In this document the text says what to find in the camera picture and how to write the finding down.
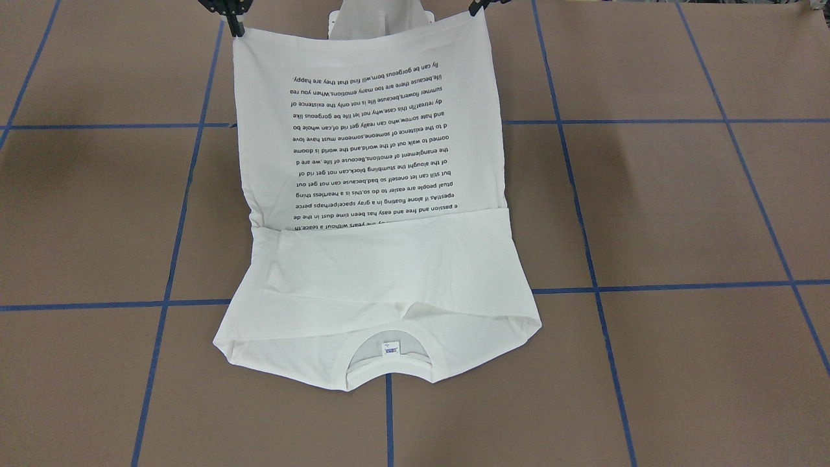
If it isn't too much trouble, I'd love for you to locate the white long-sleeve printed shirt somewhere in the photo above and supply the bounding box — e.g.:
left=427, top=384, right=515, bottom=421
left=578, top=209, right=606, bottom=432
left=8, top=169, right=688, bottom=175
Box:
left=213, top=12, right=542, bottom=391

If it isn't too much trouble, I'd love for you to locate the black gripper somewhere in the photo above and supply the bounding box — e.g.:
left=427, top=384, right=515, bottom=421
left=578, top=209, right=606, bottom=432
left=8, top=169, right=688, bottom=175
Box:
left=198, top=0, right=253, bottom=38

